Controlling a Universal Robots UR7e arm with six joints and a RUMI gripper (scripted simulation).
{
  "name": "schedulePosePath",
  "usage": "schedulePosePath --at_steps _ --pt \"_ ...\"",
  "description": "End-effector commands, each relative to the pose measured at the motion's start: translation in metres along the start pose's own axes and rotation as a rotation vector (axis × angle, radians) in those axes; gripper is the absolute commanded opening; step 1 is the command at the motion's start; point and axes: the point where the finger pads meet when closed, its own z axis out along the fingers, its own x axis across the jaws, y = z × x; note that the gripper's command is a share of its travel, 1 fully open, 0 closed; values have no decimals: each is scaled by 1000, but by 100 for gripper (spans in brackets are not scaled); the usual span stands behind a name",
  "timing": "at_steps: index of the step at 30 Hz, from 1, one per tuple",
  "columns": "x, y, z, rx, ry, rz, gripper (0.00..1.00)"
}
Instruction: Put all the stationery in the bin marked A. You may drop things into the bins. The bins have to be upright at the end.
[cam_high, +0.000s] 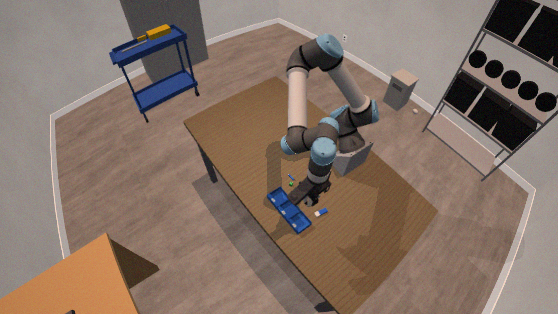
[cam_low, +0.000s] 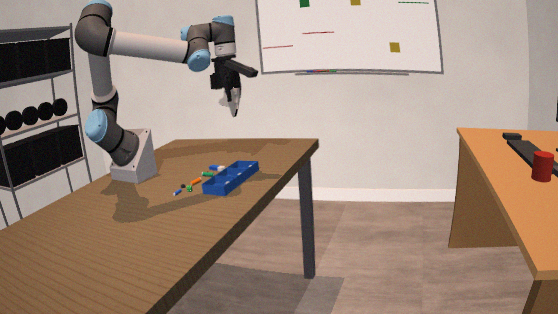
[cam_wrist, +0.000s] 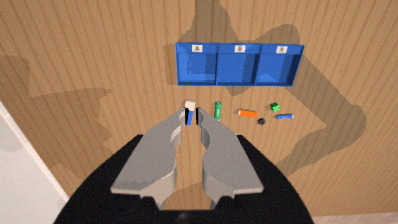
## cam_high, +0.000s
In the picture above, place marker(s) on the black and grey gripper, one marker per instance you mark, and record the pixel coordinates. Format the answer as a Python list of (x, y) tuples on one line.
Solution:
[(314, 195)]

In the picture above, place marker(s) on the blue rack of bins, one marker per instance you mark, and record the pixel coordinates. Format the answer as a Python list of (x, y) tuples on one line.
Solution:
[(288, 209)]

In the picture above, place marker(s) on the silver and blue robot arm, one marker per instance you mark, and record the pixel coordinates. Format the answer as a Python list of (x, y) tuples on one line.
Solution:
[(324, 52)]

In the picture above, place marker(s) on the white and blue eraser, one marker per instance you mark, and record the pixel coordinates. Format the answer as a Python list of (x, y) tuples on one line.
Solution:
[(321, 212)]

